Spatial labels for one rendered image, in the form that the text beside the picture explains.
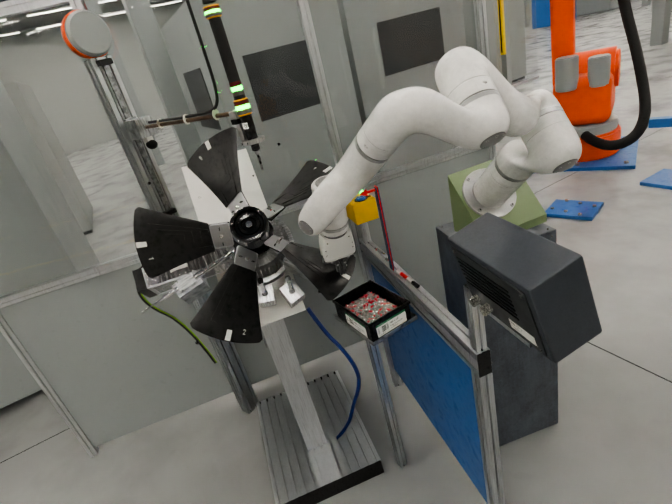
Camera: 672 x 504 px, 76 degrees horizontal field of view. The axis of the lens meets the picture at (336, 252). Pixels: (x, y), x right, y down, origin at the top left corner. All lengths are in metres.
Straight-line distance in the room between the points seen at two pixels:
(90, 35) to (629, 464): 2.54
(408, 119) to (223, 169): 0.77
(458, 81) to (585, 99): 3.98
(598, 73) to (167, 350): 4.22
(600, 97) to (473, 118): 4.02
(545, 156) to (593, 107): 3.67
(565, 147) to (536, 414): 1.20
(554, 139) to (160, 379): 2.12
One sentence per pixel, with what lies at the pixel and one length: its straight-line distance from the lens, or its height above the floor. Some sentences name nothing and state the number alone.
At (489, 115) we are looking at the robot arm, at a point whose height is 1.46.
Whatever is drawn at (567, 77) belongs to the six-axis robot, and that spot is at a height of 0.86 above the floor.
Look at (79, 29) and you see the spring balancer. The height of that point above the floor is 1.89.
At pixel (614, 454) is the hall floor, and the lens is 2.14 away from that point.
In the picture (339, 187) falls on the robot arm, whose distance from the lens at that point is 1.03.
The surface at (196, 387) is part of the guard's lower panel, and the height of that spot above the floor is 0.17.
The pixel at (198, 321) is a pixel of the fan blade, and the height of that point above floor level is 1.04.
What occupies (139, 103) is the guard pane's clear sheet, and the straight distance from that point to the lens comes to 2.06.
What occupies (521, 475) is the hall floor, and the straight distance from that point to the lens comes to 2.03.
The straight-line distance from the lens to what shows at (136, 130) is 1.82.
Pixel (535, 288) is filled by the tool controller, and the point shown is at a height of 1.23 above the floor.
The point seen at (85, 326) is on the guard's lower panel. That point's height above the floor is 0.74.
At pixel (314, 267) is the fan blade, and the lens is 1.33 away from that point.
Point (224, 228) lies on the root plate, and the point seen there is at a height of 1.22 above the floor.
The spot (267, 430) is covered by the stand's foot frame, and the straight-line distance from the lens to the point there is 2.27.
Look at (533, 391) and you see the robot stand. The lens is 1.98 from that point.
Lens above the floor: 1.65
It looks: 25 degrees down
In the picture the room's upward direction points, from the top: 15 degrees counter-clockwise
